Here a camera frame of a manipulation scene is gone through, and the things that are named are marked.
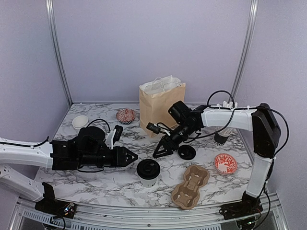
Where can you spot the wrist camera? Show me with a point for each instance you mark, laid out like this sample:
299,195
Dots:
113,136
159,128

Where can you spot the right arm base board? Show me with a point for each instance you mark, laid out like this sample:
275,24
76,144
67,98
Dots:
240,209

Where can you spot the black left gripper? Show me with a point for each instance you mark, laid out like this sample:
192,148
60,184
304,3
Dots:
121,157

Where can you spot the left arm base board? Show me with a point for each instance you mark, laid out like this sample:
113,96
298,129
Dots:
56,207

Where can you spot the stack of white cups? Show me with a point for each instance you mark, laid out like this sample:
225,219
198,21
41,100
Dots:
80,121

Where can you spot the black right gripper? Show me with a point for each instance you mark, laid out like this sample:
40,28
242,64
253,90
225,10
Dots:
168,143

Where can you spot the red patterned bowl left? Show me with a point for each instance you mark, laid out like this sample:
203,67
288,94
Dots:
126,116

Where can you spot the brown cardboard cup carrier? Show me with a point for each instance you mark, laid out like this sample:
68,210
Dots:
186,194

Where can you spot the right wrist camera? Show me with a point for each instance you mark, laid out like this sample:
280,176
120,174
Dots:
159,128

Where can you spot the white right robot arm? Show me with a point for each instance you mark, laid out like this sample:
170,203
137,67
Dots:
259,121

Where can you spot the black cup holding straws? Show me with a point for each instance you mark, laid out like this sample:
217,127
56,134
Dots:
220,140

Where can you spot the stack of black lids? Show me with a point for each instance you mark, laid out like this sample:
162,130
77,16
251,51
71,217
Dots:
186,152

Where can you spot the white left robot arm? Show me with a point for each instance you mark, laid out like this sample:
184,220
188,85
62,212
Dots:
34,154

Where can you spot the brown paper takeout bag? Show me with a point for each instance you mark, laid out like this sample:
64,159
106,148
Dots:
156,97

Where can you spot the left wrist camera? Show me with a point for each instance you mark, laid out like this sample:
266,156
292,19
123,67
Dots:
113,136

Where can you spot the red floral bowl right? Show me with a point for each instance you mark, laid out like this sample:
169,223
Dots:
225,164

